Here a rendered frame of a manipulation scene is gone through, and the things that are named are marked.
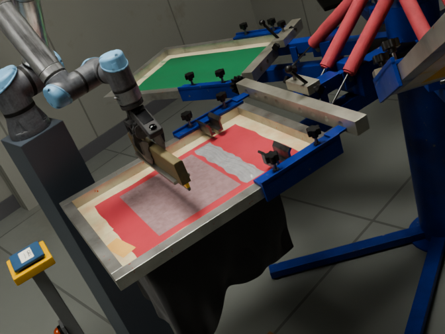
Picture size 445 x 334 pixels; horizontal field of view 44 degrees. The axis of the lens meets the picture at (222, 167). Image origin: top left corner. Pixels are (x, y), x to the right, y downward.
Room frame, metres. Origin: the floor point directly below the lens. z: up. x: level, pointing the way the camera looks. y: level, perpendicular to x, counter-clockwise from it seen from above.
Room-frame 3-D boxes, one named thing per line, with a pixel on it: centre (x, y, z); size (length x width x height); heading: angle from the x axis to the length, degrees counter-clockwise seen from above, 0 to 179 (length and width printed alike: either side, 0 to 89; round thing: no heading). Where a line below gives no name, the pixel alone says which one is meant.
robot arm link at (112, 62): (1.56, 0.19, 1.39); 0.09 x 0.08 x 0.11; 36
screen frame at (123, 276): (1.57, 0.11, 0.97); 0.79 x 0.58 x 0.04; 111
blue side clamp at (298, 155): (1.40, -0.22, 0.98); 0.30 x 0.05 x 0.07; 111
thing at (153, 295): (1.46, 0.38, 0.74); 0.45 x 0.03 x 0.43; 21
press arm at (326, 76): (1.77, -0.42, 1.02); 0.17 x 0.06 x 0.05; 111
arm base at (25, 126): (1.91, 0.60, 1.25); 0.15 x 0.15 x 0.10
